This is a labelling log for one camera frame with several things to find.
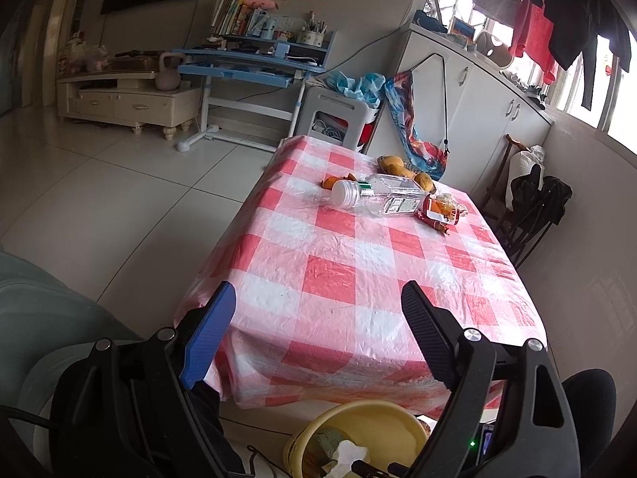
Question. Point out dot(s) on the red snack wrapper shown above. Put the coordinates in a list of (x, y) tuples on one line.
[(441, 212)]

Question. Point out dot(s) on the blue plastic bag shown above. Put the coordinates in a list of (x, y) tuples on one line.
[(367, 88)]

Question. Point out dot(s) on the colourful long bag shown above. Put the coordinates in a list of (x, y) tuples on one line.
[(422, 154)]

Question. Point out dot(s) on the yellow mango left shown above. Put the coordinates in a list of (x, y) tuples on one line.
[(387, 161)]

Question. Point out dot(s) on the yellow mango right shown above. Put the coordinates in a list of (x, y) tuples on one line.
[(425, 182)]

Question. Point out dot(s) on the yellow trash basin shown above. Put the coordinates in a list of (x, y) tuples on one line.
[(374, 431)]

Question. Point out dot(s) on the red hanging garment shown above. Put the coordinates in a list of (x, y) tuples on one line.
[(532, 32)]

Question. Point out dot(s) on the row of books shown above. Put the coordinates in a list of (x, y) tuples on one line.
[(231, 17)]

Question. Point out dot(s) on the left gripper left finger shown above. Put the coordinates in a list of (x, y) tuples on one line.
[(209, 333)]

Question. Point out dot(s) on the black hanging garment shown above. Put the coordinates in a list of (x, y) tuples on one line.
[(577, 26)]

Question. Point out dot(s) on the yellow mango middle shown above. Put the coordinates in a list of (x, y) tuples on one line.
[(398, 170)]

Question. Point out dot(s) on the yellow mango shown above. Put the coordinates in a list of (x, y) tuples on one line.
[(425, 182), (387, 161), (398, 170)]

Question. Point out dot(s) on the cream TV stand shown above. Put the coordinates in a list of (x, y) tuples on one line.
[(127, 98)]

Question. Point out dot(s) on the grey sofa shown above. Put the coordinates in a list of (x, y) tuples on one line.
[(45, 327)]

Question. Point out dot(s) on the white storage cart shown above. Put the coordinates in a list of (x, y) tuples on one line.
[(332, 117)]

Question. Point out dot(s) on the black folding chair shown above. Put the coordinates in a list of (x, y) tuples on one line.
[(539, 202)]

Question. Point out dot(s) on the white pen holder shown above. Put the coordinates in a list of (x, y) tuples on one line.
[(312, 31)]

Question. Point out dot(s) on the clear plastic bottle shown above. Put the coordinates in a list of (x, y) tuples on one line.
[(379, 195)]

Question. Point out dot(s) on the pink kettlebell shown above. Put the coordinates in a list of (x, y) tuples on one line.
[(168, 78)]

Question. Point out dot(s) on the white sack on chair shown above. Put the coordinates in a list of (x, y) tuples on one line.
[(521, 165)]

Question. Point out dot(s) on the small orange peel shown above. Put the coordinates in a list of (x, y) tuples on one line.
[(329, 182)]

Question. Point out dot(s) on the pink checkered tablecloth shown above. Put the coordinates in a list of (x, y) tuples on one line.
[(318, 311)]

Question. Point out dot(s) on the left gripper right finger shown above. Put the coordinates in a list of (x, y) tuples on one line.
[(534, 434)]

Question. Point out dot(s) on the white wall cabinet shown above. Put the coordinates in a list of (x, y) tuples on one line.
[(462, 97)]

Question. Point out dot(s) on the blue children's desk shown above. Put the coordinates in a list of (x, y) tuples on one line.
[(273, 63)]

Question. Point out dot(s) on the wooden chair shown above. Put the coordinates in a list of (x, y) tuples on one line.
[(493, 206)]

